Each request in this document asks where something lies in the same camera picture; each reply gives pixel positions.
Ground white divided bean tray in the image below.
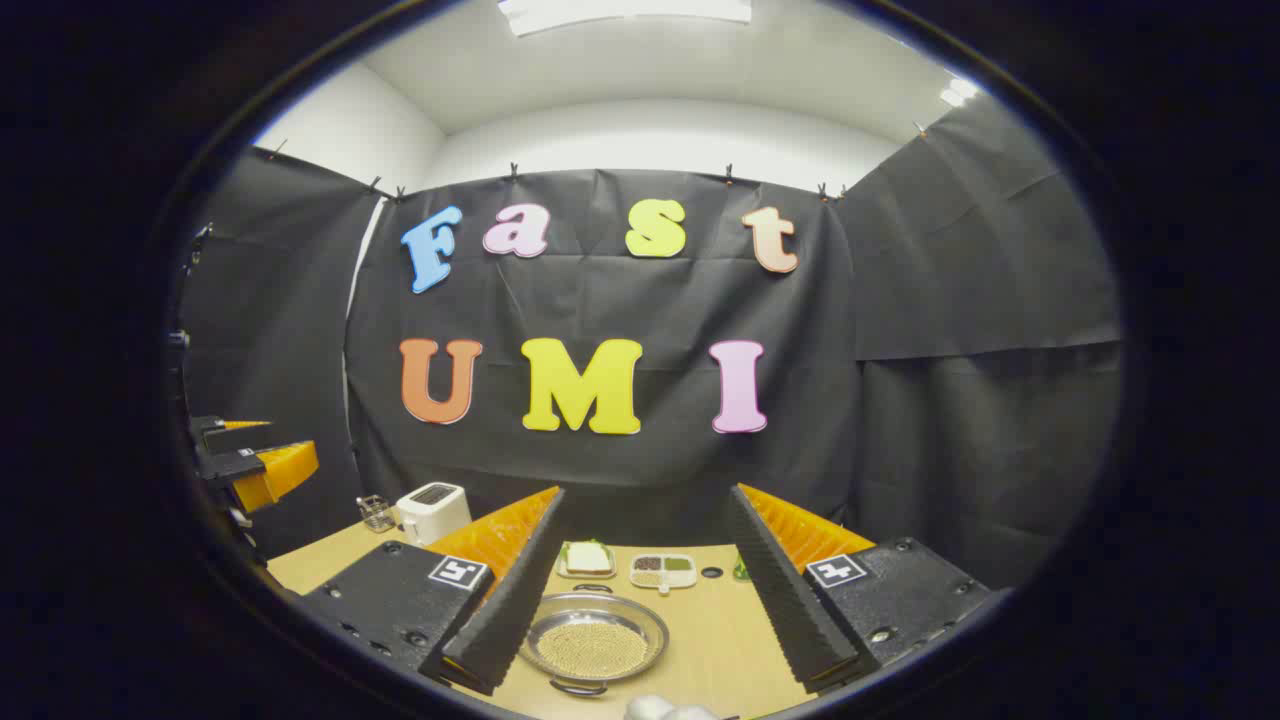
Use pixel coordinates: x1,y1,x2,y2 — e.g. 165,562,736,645
629,553,698,596

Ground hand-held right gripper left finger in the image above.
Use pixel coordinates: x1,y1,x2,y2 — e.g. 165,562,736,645
300,487,568,697

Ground pale green plate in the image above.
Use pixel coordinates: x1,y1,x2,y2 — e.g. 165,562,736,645
556,541,617,580

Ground pile of soybeans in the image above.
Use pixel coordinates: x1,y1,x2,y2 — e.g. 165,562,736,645
537,622,649,679

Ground white cloth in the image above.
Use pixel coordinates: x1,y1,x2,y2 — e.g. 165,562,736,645
625,694,721,720

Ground white toaster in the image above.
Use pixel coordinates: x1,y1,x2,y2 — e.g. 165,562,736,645
396,482,473,547

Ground stainless steel pot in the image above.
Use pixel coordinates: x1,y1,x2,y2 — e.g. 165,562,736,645
520,583,669,697

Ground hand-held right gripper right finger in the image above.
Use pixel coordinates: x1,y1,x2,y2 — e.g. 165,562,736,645
727,483,993,696

